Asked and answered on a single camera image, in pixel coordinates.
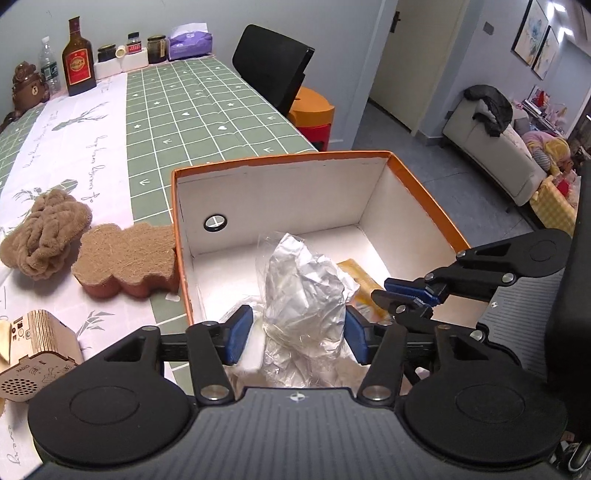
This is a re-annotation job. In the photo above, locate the brown knotted towel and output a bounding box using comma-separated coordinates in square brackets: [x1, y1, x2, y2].
[0, 188, 92, 280]

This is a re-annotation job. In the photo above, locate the black jacket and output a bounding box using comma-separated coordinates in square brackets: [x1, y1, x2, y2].
[464, 84, 514, 138]

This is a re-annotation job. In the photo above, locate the brown liquor bottle red label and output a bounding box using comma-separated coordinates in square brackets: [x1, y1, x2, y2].
[62, 17, 98, 97]

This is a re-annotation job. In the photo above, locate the red stool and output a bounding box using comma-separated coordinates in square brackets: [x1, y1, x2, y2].
[295, 122, 332, 151]

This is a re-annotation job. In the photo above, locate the grey sofa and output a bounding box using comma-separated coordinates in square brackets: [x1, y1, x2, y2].
[442, 98, 551, 207]

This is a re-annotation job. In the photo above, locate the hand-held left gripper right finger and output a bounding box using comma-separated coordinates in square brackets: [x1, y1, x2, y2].
[345, 305, 523, 406]

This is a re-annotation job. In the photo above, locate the wooden radio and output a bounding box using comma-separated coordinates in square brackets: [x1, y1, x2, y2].
[0, 309, 85, 405]

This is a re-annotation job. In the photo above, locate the clear plastic bag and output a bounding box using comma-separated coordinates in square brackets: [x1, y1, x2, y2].
[255, 232, 362, 389]

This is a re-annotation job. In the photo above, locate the purple tissue box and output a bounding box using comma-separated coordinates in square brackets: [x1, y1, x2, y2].
[167, 25, 216, 61]

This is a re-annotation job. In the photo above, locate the brown coir sponge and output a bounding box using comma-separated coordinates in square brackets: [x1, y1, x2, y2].
[71, 222, 182, 301]

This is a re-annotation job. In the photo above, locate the yellow plastic packet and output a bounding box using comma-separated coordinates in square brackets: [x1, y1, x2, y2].
[336, 258, 394, 325]

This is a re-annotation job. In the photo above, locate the white rectangular box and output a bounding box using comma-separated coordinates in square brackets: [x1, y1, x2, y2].
[94, 47, 151, 78]

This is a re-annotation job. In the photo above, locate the cream room door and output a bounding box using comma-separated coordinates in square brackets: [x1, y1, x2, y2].
[368, 0, 446, 137]

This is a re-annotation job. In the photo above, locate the orange stool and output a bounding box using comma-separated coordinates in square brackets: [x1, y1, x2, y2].
[288, 86, 337, 130]

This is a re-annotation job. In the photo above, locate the pink purple blanket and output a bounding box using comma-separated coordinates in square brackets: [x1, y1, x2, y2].
[521, 129, 575, 175]

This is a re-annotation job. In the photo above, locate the brown bear figure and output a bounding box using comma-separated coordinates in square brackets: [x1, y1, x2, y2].
[0, 62, 51, 132]

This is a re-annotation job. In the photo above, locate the framed wall picture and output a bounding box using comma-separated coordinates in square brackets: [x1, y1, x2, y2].
[531, 25, 560, 82]
[510, 0, 550, 66]

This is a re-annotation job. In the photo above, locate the black chair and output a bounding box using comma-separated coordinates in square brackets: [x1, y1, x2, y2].
[231, 24, 317, 117]

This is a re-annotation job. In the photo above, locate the orange cardboard box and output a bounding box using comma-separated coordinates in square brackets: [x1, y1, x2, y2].
[171, 151, 472, 398]

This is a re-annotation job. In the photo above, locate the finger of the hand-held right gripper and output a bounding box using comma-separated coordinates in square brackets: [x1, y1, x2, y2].
[384, 239, 529, 306]
[370, 289, 491, 343]

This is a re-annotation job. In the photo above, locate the white plastic bag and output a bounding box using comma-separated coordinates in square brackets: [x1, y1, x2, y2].
[226, 302, 419, 400]

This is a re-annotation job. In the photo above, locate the clear water bottle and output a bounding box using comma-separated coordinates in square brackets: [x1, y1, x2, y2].
[39, 37, 62, 96]

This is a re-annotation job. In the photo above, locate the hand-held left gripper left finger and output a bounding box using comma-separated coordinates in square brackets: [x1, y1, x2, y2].
[102, 304, 254, 408]

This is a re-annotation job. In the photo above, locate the white printed table runner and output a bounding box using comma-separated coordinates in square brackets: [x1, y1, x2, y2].
[0, 74, 160, 468]

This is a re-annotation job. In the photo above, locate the yellow checked cloth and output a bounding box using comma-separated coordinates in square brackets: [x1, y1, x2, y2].
[530, 174, 579, 237]

